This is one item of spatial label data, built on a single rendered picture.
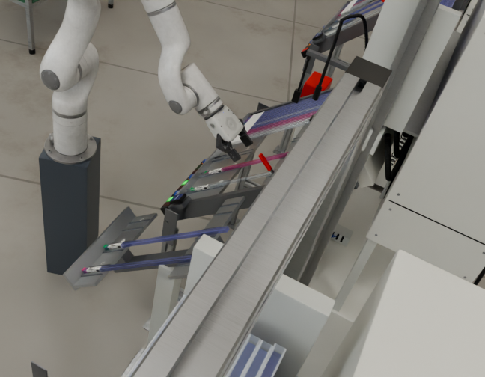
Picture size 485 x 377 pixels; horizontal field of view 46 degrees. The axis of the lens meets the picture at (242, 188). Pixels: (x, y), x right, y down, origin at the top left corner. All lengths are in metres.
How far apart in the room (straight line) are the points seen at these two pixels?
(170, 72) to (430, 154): 0.76
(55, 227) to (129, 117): 1.26
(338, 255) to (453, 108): 0.92
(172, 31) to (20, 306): 1.44
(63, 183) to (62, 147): 0.16
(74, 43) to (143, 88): 1.93
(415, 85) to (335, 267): 0.93
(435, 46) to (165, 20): 0.75
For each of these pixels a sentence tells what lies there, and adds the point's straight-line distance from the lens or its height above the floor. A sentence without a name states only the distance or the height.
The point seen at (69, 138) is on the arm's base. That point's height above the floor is 0.80.
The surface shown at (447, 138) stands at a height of 1.42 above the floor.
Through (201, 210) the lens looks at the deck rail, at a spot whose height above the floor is 0.78.
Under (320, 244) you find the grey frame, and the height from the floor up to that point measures 0.92.
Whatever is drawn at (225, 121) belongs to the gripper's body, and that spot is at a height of 1.11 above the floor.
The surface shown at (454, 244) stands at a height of 1.12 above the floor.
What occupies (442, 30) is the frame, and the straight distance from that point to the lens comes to 1.33.
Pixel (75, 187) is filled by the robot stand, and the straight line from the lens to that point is 2.24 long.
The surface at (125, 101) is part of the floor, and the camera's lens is 3.65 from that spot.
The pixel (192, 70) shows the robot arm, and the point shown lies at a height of 1.23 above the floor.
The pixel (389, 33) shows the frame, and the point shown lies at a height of 1.62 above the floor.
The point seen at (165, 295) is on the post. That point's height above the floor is 0.69.
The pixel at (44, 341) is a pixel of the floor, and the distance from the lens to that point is 2.53.
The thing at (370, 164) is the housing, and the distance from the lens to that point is 1.62.
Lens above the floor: 2.18
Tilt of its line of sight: 43 degrees down
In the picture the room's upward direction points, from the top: 15 degrees clockwise
